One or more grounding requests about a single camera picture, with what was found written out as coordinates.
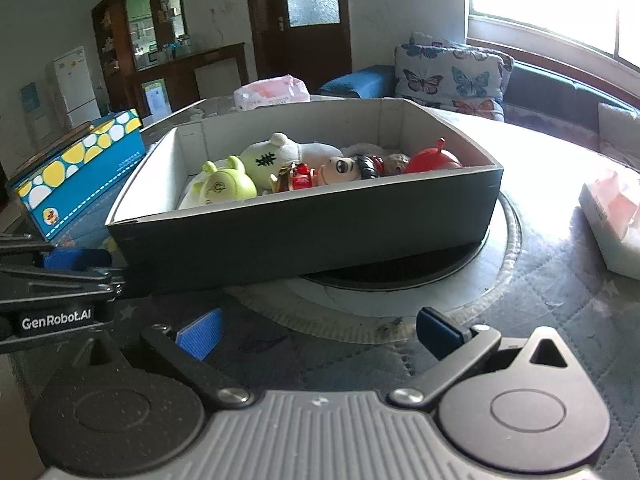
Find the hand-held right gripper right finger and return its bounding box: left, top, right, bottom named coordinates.
left=389, top=306, right=583, bottom=408

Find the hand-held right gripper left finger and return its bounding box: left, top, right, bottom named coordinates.
left=70, top=308, right=251, bottom=408

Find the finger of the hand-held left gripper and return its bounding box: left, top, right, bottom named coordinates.
left=0, top=270, right=127, bottom=307
left=0, top=232, right=113, bottom=273

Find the dark cardboard box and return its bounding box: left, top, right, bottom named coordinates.
left=105, top=97, right=503, bottom=296

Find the green frog toy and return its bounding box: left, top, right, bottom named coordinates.
left=192, top=155, right=258, bottom=206

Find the red round toy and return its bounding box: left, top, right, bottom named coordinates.
left=404, top=137, right=463, bottom=175

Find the white plush bunny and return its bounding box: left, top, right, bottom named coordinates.
left=177, top=132, right=346, bottom=211

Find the black-haired doll figure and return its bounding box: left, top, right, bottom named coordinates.
left=272, top=152, right=386, bottom=193

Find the blue dotted tissue box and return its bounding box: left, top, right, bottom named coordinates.
left=6, top=108, right=147, bottom=243

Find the white refrigerator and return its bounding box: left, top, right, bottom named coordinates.
left=46, top=46, right=103, bottom=128

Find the white pink tissue pack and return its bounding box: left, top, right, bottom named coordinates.
left=579, top=167, right=640, bottom=278

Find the dark wooden sideboard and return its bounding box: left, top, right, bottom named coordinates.
left=125, top=42, right=248, bottom=121

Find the glass door wooden cabinet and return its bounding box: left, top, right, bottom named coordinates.
left=91, top=0, right=193, bottom=111

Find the butterfly print pillow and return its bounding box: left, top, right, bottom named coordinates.
left=394, top=31, right=515, bottom=121

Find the blue sofa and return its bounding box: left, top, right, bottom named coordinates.
left=319, top=60, right=640, bottom=156

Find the dark wooden door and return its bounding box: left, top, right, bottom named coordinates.
left=243, top=0, right=352, bottom=98

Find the window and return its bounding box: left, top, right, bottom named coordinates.
left=465, top=0, right=640, bottom=78

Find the blue wall poster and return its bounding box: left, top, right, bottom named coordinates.
left=20, top=81, right=43, bottom=118

